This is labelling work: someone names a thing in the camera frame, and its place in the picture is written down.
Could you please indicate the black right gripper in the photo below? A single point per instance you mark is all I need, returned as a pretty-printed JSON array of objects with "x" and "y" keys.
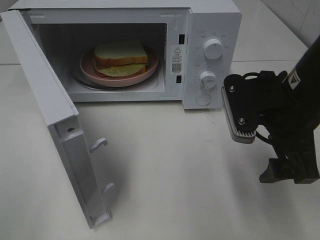
[{"x": 296, "y": 154}]

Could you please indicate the round white door-release button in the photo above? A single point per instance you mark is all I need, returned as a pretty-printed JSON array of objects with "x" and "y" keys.
[{"x": 203, "y": 99}]

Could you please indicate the white microwave knob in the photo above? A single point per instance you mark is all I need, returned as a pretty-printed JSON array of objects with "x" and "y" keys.
[
  {"x": 207, "y": 80},
  {"x": 213, "y": 48}
]

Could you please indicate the sandwich with lettuce and cheese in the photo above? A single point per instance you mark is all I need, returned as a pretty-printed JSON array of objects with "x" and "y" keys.
[{"x": 120, "y": 58}]

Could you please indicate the pink round plate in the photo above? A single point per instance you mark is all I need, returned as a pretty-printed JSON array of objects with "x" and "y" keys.
[{"x": 87, "y": 69}]

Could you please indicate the white microwave door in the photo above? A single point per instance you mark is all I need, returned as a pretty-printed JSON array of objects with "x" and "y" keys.
[{"x": 61, "y": 117}]

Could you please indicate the black-sleeved right robot arm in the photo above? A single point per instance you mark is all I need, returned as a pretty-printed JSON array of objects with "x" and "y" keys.
[{"x": 302, "y": 86}]

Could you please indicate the white microwave oven body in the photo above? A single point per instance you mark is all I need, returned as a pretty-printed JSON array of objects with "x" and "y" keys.
[{"x": 65, "y": 29}]

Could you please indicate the white warning label sticker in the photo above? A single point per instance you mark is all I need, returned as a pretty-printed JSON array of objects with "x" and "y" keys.
[{"x": 177, "y": 58}]

